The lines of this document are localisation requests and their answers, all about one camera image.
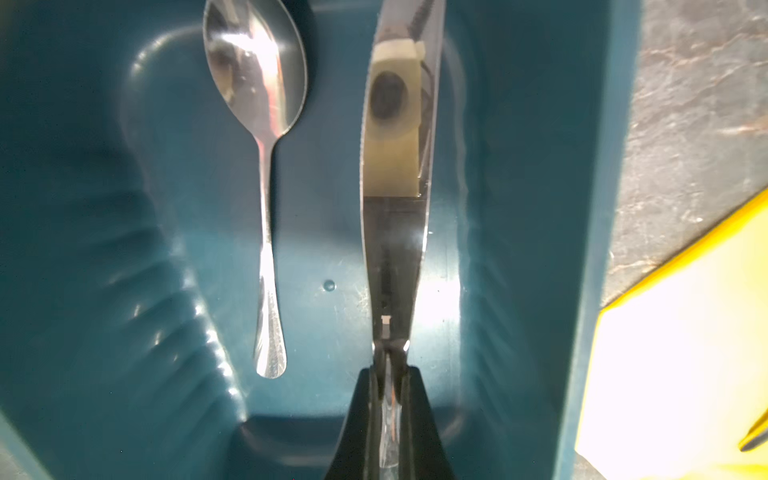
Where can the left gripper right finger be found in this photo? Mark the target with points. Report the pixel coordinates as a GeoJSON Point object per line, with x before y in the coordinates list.
{"type": "Point", "coordinates": [421, 453]}

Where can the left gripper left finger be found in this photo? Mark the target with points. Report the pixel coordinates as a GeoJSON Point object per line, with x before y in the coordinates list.
{"type": "Point", "coordinates": [357, 454]}

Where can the yellow paper napkin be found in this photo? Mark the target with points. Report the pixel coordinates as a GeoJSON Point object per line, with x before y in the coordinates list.
{"type": "Point", "coordinates": [678, 369]}

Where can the silver knife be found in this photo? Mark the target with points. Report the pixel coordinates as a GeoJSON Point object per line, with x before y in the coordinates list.
{"type": "Point", "coordinates": [396, 158]}

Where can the silver spoon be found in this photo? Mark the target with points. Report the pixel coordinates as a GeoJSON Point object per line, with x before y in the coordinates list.
{"type": "Point", "coordinates": [258, 62]}

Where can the silver fork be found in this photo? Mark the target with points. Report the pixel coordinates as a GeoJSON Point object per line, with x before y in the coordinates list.
{"type": "Point", "coordinates": [757, 434]}

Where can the dark teal plastic tray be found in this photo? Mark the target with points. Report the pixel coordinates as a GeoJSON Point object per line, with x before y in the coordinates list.
{"type": "Point", "coordinates": [130, 240]}

